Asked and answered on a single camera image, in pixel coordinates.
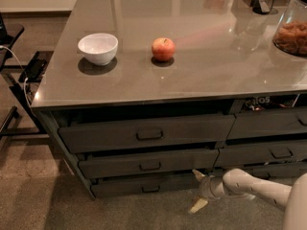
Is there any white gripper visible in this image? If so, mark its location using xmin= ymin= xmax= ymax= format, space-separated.
xmin=188 ymin=169 xmax=224 ymax=214

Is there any grey drawer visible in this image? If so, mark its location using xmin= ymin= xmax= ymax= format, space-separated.
xmin=220 ymin=162 xmax=307 ymax=180
xmin=227 ymin=107 xmax=307 ymax=140
xmin=79 ymin=149 xmax=219 ymax=179
xmin=91 ymin=172 xmax=199 ymax=198
xmin=215 ymin=140 xmax=307 ymax=168
xmin=59 ymin=114 xmax=235 ymax=153

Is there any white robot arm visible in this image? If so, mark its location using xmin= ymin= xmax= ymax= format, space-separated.
xmin=189 ymin=169 xmax=307 ymax=230

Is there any red apple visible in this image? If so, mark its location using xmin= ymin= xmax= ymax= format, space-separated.
xmin=152 ymin=37 xmax=176 ymax=62

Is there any white ceramic bowl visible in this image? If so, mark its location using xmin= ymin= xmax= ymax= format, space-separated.
xmin=78 ymin=33 xmax=118 ymax=65

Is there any glass jar with snacks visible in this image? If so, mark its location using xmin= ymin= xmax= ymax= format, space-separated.
xmin=272 ymin=0 xmax=307 ymax=57

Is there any black phone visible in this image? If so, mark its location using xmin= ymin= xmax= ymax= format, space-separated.
xmin=18 ymin=58 xmax=47 ymax=82

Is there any black side stand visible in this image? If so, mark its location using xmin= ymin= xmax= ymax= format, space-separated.
xmin=0 ymin=14 xmax=53 ymax=138

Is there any grey cabinet frame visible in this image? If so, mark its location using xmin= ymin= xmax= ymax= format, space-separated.
xmin=36 ymin=94 xmax=307 ymax=198

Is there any white charging cable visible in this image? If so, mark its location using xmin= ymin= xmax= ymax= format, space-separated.
xmin=0 ymin=45 xmax=38 ymax=118

